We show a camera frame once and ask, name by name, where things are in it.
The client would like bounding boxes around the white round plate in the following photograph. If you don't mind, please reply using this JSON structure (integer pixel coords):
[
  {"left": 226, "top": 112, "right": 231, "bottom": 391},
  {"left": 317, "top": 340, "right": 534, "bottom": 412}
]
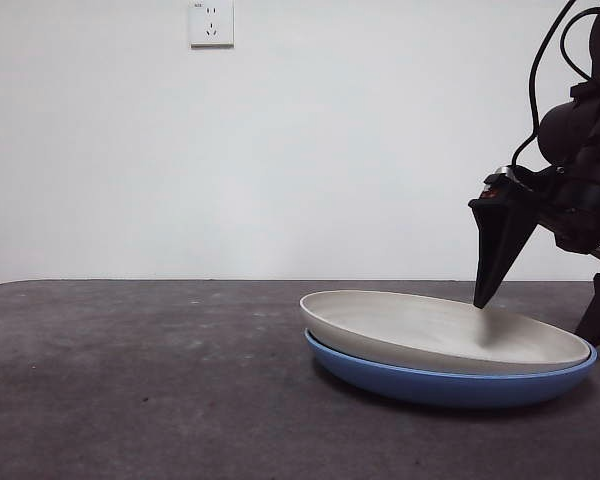
[{"left": 299, "top": 289, "right": 592, "bottom": 375}]

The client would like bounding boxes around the blue round plate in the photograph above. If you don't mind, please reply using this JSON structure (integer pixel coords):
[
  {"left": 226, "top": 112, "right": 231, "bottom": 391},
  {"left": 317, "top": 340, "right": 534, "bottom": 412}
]
[{"left": 304, "top": 327, "right": 598, "bottom": 410}]

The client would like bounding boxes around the long black arm cable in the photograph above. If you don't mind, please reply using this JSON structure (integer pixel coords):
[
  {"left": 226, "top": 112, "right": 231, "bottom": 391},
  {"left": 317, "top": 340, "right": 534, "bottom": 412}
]
[{"left": 509, "top": 0, "right": 579, "bottom": 171}]

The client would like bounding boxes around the short black arm cable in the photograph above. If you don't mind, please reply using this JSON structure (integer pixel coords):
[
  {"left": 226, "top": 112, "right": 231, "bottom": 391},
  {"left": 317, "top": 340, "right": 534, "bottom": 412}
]
[{"left": 559, "top": 5, "right": 600, "bottom": 84}]

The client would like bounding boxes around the white wall socket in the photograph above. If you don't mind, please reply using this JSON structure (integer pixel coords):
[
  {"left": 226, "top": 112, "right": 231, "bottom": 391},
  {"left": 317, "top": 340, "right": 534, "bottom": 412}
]
[{"left": 189, "top": 0, "right": 235, "bottom": 50}]

